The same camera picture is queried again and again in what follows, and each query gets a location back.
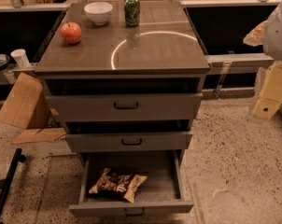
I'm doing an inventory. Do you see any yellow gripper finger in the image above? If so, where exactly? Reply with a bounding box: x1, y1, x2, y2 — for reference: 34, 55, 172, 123
243, 21, 267, 47

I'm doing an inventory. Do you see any brown chip bag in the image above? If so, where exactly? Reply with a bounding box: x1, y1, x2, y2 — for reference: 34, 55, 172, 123
89, 168, 148, 203

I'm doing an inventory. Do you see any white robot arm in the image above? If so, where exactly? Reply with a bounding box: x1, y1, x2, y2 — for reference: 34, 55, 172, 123
243, 2, 282, 119

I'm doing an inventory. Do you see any top grey drawer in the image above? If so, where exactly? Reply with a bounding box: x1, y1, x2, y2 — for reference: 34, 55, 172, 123
47, 93, 202, 122

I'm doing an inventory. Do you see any grey drawer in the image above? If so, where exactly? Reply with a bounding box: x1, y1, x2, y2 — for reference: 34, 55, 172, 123
68, 149, 195, 218
47, 93, 202, 122
65, 132, 192, 152

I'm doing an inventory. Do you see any middle grey drawer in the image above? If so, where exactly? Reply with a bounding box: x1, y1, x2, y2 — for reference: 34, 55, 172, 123
65, 132, 192, 152

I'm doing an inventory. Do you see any grey drawer cabinet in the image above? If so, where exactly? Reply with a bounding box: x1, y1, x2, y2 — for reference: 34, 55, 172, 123
34, 1, 211, 123

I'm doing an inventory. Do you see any bottom grey drawer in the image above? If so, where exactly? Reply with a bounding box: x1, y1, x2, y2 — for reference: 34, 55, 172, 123
68, 149, 195, 218

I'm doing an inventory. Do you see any green soda can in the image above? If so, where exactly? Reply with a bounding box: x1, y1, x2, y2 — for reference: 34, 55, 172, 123
124, 0, 140, 27

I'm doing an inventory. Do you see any white bowl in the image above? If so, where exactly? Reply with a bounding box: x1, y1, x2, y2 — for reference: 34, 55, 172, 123
84, 2, 113, 25

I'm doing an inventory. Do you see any red apple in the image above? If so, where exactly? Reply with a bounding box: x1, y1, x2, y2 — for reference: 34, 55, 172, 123
60, 22, 82, 44

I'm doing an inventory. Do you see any flat cardboard flap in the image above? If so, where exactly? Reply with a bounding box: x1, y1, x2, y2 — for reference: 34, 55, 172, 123
11, 128, 65, 145

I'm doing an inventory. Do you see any white paper cup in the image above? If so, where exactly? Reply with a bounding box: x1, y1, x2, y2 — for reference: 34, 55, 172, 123
10, 49, 31, 68

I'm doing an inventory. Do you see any brown cardboard box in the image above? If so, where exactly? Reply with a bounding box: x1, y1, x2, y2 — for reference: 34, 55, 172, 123
0, 73, 49, 129

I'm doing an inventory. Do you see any black metal bar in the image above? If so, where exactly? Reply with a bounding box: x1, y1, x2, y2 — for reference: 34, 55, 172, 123
0, 148, 26, 224

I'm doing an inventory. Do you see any clear plastic bracket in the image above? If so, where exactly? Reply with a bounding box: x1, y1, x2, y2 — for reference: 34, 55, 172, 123
214, 62, 232, 99

